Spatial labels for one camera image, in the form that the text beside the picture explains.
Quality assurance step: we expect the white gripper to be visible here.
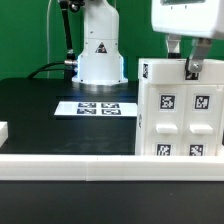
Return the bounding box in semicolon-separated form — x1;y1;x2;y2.
151;0;224;73

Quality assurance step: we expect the white cabinet door panel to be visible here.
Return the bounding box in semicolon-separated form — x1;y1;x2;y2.
145;85;186;156
183;85;224;156

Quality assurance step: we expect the white cabinet body box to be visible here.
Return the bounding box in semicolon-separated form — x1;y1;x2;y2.
134;79;224;157

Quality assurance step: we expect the small white box part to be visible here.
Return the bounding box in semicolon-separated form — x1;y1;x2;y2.
138;58;224;85

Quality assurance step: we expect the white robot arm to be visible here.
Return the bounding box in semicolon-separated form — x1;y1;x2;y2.
73;0;224;85

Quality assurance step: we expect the white marker base sheet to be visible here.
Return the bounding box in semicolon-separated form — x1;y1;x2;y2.
54;101;137;117

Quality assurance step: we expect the white block at left edge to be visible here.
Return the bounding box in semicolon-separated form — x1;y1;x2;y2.
0;121;8;148

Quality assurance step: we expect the grey thin cable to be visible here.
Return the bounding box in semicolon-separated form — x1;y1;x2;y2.
45;0;54;80

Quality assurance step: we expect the black cable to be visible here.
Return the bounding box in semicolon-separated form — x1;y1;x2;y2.
27;61;68;80

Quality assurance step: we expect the white L-shaped frame fence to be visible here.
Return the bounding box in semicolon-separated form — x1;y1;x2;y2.
0;154;224;181

